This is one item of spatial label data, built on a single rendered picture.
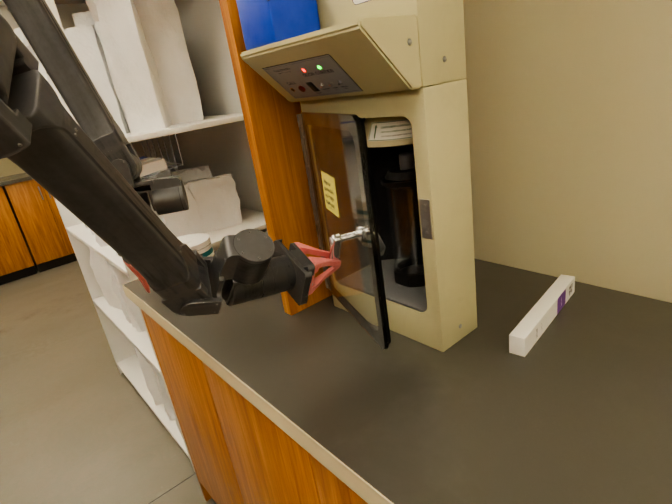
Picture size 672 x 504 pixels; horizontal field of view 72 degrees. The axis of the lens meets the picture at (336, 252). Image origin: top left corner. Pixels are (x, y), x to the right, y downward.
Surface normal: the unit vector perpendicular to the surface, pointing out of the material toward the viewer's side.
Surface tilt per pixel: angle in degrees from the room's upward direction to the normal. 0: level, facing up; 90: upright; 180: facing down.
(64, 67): 85
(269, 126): 90
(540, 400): 0
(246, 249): 41
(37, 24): 85
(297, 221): 90
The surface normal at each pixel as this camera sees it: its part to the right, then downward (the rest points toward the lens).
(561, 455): -0.15, -0.93
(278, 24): 0.64, 0.18
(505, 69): -0.76, 0.33
